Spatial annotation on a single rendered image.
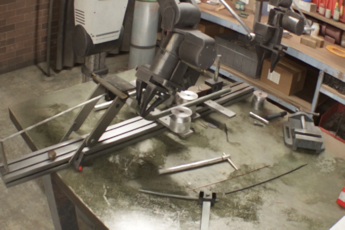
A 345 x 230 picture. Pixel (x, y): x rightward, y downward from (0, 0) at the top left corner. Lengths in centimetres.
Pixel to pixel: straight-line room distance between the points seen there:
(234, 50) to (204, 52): 183
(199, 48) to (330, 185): 50
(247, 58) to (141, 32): 84
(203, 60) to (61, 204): 69
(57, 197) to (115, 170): 38
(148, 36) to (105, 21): 136
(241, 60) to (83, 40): 134
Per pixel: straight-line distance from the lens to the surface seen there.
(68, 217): 127
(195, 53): 78
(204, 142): 99
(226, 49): 266
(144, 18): 284
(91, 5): 150
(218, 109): 106
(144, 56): 294
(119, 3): 158
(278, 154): 100
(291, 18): 110
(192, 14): 83
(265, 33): 106
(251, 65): 255
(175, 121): 91
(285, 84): 243
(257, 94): 120
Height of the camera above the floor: 141
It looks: 26 degrees down
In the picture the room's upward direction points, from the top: 7 degrees clockwise
